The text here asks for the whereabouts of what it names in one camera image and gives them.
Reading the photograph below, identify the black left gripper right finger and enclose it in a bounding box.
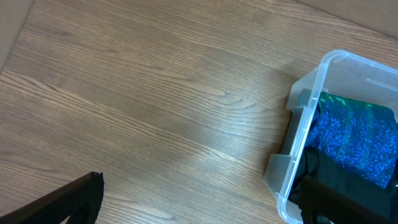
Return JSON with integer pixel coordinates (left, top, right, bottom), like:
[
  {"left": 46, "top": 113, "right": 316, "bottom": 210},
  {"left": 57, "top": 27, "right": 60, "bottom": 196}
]
[{"left": 298, "top": 177, "right": 392, "bottom": 224}]

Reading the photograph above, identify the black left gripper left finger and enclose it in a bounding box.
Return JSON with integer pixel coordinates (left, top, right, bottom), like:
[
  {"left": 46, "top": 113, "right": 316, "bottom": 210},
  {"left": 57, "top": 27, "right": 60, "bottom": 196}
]
[{"left": 1, "top": 172, "right": 104, "bottom": 224}]

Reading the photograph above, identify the small black cloth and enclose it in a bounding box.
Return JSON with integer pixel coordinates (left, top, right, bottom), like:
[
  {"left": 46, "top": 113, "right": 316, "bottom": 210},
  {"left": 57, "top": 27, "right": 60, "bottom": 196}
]
[{"left": 289, "top": 147, "right": 397, "bottom": 222}]

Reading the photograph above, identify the blue green sequin garment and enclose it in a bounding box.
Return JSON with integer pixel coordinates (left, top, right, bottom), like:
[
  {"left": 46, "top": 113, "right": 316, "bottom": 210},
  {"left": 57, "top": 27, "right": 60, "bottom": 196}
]
[{"left": 305, "top": 92, "right": 397, "bottom": 189}]

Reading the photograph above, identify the clear plastic storage bin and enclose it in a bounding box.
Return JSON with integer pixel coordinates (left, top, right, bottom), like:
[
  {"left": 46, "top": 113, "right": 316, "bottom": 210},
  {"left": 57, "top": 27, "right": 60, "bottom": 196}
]
[{"left": 264, "top": 50, "right": 397, "bottom": 223}]

